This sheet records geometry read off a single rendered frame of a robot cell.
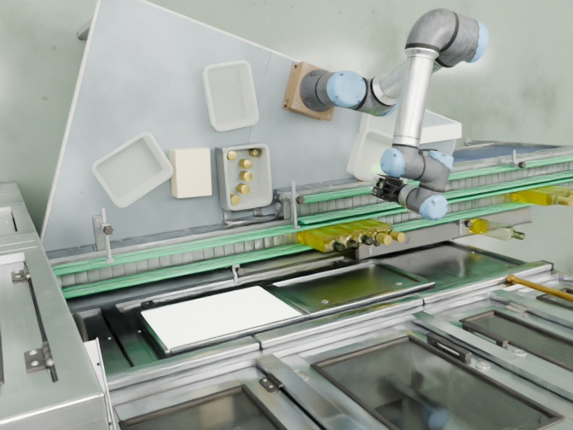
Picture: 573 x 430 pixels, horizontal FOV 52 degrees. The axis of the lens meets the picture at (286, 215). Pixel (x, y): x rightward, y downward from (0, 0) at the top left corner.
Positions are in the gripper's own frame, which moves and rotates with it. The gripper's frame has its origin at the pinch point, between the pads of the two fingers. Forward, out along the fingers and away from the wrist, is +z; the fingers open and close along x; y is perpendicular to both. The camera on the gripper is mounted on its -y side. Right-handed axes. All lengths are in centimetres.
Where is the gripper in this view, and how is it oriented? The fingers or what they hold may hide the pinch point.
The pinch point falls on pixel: (376, 182)
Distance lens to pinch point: 200.9
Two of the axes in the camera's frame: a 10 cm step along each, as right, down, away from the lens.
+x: -2.8, 9.4, 1.8
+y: -8.6, -1.7, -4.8
